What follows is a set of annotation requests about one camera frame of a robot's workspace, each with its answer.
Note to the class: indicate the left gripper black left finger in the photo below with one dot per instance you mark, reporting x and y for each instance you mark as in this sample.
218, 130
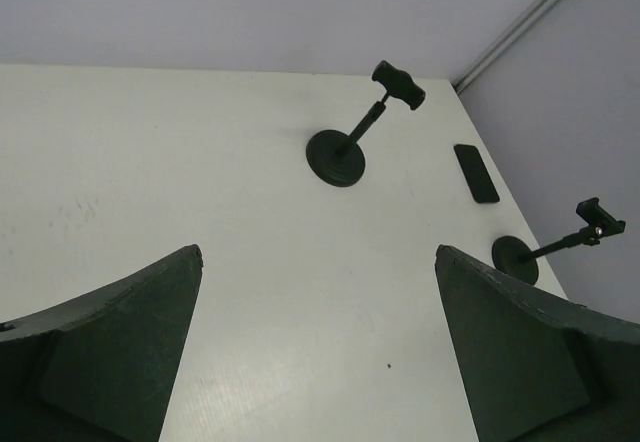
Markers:
101, 366

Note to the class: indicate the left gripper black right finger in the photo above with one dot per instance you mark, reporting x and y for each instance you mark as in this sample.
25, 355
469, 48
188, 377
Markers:
536, 367

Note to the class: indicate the black clamp phone stand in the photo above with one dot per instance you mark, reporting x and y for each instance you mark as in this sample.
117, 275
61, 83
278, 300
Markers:
513, 257

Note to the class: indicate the black smartphone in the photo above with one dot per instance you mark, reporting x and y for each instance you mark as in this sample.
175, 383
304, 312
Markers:
477, 177

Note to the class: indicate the black round-base phone stand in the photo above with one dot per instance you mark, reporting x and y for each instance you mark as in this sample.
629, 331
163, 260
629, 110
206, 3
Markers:
335, 157

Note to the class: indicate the aluminium corner frame post right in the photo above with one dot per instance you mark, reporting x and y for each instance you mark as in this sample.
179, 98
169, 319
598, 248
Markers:
515, 31

